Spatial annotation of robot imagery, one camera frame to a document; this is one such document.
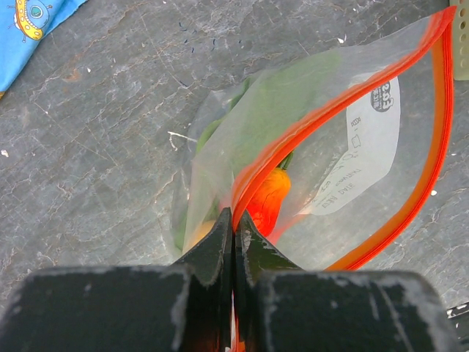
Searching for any red strawberry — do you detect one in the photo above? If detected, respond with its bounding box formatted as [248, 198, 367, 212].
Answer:
[247, 168, 291, 237]

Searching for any pale green plastic basket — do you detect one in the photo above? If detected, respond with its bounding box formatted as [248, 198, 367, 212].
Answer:
[448, 0, 469, 81]

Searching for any clear zip top bag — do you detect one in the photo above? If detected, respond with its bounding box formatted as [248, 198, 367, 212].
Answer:
[175, 6, 457, 270]

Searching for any small orange mango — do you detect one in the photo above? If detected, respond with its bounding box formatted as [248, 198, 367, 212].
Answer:
[182, 220, 215, 254]

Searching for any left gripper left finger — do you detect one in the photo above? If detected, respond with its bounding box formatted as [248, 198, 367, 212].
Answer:
[1, 209, 232, 351]

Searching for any blue patterned cloth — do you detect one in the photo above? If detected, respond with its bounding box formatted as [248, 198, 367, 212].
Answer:
[0, 0, 85, 95]

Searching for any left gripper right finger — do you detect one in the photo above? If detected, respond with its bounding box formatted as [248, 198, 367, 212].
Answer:
[234, 214, 462, 351]

